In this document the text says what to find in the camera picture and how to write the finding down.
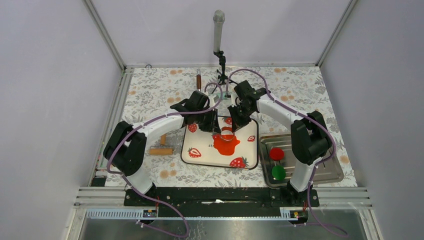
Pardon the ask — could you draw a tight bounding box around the mint green rolling pin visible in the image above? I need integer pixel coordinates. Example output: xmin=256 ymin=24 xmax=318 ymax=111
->
xmin=211 ymin=92 xmax=231 ymax=101

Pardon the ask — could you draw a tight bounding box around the wooden dough roller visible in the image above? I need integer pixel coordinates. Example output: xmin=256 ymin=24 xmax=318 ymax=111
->
xmin=148 ymin=134 xmax=174 ymax=156

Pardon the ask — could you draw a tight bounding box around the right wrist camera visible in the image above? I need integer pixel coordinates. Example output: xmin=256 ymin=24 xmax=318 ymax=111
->
xmin=234 ymin=80 xmax=267 ymax=101

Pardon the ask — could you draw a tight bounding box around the floral pattern table mat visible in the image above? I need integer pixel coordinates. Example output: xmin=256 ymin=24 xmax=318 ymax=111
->
xmin=122 ymin=66 xmax=357 ymax=188

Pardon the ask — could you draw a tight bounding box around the silver microphone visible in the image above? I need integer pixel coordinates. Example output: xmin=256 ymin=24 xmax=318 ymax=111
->
xmin=212 ymin=9 xmax=225 ymax=53

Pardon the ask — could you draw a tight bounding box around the wooden handled metal scraper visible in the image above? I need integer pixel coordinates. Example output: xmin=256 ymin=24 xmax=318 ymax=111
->
xmin=196 ymin=68 xmax=202 ymax=92

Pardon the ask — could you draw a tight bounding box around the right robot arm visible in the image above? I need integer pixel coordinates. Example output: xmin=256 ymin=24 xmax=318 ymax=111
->
xmin=227 ymin=94 xmax=336 ymax=206

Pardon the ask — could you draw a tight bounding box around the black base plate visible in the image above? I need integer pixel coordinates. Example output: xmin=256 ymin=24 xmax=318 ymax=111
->
xmin=123 ymin=187 xmax=308 ymax=218

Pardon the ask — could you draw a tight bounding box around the black tripod mic stand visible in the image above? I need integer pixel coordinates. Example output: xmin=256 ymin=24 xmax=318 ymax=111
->
xmin=213 ymin=50 xmax=238 ymax=86

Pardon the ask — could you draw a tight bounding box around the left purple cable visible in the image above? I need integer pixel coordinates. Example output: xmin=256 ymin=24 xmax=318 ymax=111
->
xmin=106 ymin=82 xmax=224 ymax=239

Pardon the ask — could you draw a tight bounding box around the green dough disc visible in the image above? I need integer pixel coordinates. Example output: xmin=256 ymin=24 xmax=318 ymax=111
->
xmin=271 ymin=165 xmax=286 ymax=181

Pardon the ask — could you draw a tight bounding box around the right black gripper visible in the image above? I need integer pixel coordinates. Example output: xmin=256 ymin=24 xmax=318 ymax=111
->
xmin=227 ymin=103 xmax=255 ymax=133

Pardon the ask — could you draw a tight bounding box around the orange dough piece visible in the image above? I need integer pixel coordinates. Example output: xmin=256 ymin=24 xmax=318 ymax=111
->
xmin=212 ymin=126 xmax=241 ymax=156

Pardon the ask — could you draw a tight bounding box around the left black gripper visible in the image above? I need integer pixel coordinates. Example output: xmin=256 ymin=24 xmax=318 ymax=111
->
xmin=194 ymin=107 xmax=221 ymax=134

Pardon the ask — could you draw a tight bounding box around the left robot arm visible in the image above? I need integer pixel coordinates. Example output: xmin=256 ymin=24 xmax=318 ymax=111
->
xmin=103 ymin=90 xmax=222 ymax=206

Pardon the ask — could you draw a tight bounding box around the strawberry print white tray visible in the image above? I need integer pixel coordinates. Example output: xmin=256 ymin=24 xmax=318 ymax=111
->
xmin=180 ymin=116 xmax=259 ymax=170

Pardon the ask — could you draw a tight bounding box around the small round metal cup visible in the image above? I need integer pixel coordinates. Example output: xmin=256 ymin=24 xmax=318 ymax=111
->
xmin=220 ymin=127 xmax=235 ymax=142

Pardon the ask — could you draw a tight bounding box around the stainless steel tray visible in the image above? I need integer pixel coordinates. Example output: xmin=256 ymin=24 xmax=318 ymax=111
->
xmin=258 ymin=133 xmax=344 ymax=189

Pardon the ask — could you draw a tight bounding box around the red dough disc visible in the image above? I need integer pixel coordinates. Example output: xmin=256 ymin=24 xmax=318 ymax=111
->
xmin=269 ymin=147 xmax=285 ymax=161

